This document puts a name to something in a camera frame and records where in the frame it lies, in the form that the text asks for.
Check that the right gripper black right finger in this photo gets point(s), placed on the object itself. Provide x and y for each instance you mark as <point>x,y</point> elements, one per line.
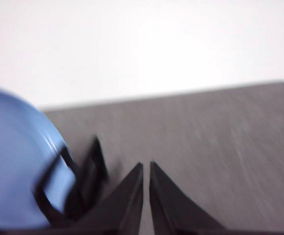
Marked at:
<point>171,210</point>

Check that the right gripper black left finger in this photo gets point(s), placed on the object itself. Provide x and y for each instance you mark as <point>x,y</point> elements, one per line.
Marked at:
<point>122,208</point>

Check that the blue plate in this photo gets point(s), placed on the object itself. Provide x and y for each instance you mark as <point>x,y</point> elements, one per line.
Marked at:
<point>14,147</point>

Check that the black plate rack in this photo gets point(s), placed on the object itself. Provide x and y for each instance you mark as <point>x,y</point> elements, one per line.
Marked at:
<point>93,166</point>

